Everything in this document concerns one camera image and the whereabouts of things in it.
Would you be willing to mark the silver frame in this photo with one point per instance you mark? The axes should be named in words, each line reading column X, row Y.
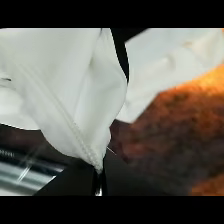
column 20, row 175

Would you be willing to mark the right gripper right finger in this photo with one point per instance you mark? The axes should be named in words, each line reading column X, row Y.
column 120, row 181

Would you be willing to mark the white and black garment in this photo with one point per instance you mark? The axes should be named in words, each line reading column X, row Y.
column 66, row 83

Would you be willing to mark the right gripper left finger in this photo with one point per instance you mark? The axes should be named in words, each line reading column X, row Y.
column 76, row 181

